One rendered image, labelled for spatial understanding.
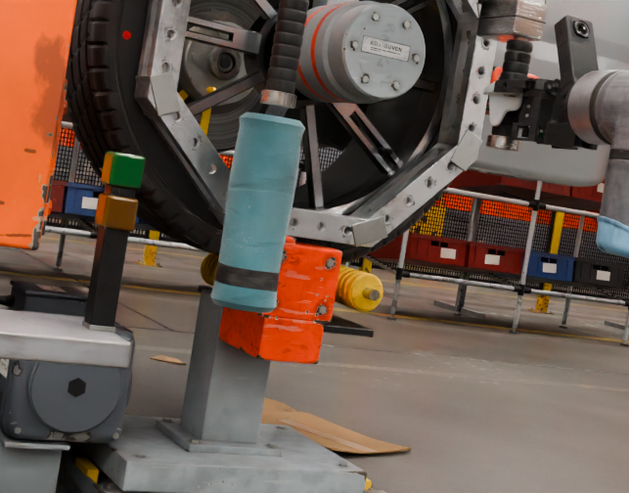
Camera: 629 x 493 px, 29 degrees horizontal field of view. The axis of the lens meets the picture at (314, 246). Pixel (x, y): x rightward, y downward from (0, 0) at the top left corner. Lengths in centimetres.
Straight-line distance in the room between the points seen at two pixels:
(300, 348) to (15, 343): 56
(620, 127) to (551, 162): 113
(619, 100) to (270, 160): 46
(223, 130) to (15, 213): 82
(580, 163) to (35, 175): 136
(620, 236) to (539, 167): 114
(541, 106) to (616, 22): 110
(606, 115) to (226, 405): 80
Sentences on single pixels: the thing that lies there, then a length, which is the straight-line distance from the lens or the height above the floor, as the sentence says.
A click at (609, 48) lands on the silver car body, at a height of 104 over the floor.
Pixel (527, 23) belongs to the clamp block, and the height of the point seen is 92.
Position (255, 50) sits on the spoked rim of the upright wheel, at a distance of 185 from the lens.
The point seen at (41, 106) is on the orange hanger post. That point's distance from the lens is 157.
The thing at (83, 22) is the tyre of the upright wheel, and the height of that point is 83.
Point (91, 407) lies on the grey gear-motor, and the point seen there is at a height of 29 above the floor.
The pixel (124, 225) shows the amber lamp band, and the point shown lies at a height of 58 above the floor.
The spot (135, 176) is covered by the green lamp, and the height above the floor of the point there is 64.
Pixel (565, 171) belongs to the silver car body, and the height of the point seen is 77.
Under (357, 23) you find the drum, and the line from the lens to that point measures 164.
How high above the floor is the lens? 66
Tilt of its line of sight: 3 degrees down
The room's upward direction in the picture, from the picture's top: 9 degrees clockwise
